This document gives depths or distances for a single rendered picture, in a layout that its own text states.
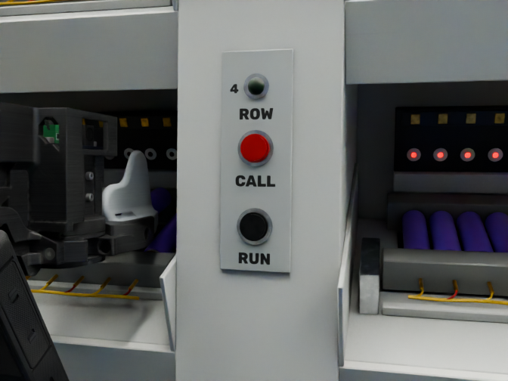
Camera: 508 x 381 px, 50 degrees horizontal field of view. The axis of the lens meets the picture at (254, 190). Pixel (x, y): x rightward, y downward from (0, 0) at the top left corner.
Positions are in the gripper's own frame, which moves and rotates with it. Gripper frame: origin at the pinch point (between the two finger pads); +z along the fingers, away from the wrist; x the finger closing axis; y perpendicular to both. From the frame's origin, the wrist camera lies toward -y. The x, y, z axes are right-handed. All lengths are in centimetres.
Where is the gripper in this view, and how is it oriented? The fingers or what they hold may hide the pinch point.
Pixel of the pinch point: (129, 224)
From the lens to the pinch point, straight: 42.0
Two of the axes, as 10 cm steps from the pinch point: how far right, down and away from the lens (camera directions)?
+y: 0.1, -10.0, -0.4
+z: 2.4, -0.4, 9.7
